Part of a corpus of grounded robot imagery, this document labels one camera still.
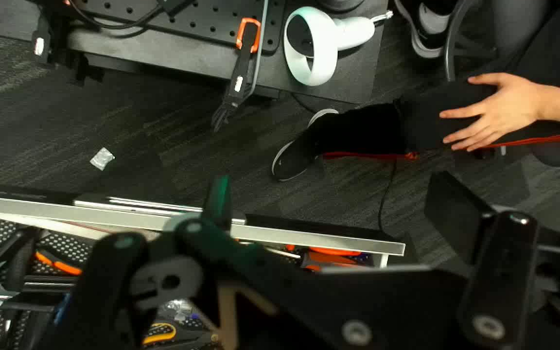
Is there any white VR controller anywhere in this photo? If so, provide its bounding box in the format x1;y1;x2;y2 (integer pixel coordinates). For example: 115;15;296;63
282;3;397;89

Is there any orange black bar clamp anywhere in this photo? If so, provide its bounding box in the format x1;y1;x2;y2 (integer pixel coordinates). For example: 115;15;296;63
208;15;266;135

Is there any orange handled tool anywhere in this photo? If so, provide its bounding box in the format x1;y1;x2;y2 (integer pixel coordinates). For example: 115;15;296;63
31;246;86;277

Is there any black trouser leg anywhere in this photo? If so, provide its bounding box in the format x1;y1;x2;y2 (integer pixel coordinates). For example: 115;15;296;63
305;75;560;161

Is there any metal tool drawer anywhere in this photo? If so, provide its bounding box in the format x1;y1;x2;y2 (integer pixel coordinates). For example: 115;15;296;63
0;192;408;350

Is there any person's bare hand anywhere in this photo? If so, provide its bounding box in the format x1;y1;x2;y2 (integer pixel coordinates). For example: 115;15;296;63
437;69;548;155

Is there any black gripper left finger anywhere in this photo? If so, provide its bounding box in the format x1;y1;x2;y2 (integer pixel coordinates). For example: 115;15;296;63
35;231;152;350

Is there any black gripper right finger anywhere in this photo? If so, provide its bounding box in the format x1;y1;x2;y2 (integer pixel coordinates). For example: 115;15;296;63
424;168;542;350

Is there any thin black cable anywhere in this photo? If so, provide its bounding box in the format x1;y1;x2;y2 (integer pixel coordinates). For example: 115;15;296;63
375;157;401;238

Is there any white paper scrap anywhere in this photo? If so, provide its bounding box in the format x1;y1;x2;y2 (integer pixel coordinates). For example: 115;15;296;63
87;145;117;172

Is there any green handled tool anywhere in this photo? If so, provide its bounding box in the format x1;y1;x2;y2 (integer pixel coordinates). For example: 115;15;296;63
173;172;247;262

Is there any thick black cable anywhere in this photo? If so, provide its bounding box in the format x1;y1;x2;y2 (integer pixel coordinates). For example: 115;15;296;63
443;0;484;83

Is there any black white sneaker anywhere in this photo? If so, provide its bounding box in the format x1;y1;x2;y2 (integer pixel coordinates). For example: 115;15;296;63
395;0;455;62

